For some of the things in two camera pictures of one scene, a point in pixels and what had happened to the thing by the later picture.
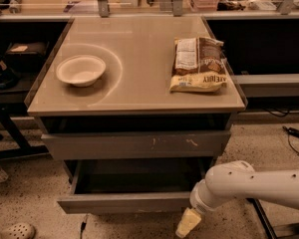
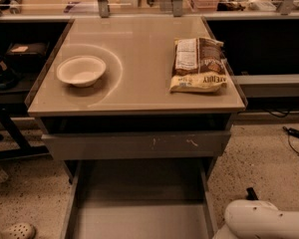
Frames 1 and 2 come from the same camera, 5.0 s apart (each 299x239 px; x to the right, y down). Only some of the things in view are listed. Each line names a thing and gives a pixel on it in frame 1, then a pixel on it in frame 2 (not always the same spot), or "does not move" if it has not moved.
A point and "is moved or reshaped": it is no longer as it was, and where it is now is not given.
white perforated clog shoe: x=21 y=230 does not move
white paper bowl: x=81 y=70 does not move
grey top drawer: x=137 y=145 does not move
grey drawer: x=132 y=185 is moved or reshaped
